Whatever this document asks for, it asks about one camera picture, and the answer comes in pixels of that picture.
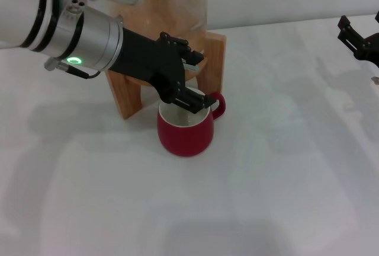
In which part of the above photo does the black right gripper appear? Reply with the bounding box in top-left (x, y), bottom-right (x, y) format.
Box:
top-left (337, 9), bottom-right (379, 68)

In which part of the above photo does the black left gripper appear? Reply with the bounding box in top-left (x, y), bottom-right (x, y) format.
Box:
top-left (108, 27), bottom-right (219, 116)

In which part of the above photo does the chrome faucet with lever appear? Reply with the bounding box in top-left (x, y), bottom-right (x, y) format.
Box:
top-left (182, 61), bottom-right (200, 72)

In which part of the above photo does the red cup white inside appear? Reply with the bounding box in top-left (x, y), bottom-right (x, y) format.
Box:
top-left (156, 87), bottom-right (227, 158)

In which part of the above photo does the wooden dispenser stand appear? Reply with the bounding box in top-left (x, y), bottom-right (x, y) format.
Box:
top-left (106, 29), bottom-right (228, 120)

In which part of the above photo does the clear glass dispenser jar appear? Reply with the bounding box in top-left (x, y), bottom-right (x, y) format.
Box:
top-left (118, 0), bottom-right (210, 52)

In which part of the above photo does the thin black cable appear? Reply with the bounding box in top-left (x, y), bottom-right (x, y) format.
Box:
top-left (44, 57), bottom-right (101, 80)

